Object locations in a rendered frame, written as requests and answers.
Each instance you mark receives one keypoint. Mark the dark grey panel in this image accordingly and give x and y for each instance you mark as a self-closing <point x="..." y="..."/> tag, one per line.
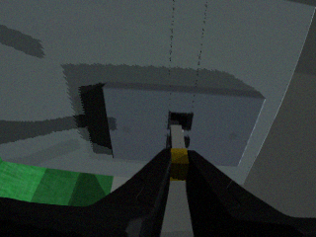
<point x="93" y="86"/>

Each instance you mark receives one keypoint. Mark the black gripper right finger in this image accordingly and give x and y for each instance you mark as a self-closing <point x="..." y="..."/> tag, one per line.
<point x="220" y="207"/>

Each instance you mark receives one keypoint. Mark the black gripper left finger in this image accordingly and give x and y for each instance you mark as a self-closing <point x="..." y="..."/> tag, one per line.
<point x="136" y="209"/>

